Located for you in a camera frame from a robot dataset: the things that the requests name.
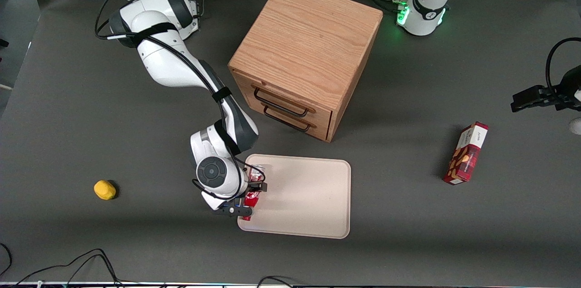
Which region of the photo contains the black cable along right arm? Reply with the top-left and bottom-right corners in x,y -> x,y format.
94,0 -> 255,200

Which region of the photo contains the wooden drawer front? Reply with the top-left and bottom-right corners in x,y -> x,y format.
260,104 -> 332,142
250,82 -> 334,126

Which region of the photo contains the long black looped floor cable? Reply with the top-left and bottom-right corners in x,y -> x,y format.
14,248 -> 125,287

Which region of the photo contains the black curved bottom cable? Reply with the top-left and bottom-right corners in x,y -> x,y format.
256,275 -> 295,288

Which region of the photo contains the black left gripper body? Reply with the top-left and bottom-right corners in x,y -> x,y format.
551,65 -> 581,112

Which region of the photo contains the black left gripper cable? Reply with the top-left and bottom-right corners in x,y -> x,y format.
546,37 -> 581,93

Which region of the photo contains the yellow lemon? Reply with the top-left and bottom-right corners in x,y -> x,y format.
94,180 -> 117,200

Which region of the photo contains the wooden drawer cabinet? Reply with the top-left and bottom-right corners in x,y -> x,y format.
228,0 -> 384,143

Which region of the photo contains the short black edge cable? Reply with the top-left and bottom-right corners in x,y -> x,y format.
0,243 -> 13,277

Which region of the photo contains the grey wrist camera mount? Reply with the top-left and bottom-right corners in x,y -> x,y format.
214,205 -> 253,217

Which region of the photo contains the white rectangular tray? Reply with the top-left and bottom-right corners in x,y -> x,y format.
237,154 -> 352,239

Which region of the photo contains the red snack box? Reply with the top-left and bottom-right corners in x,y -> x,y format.
443,122 -> 489,185

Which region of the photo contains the black metal drawer handle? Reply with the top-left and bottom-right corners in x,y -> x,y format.
253,87 -> 310,117
263,106 -> 312,132

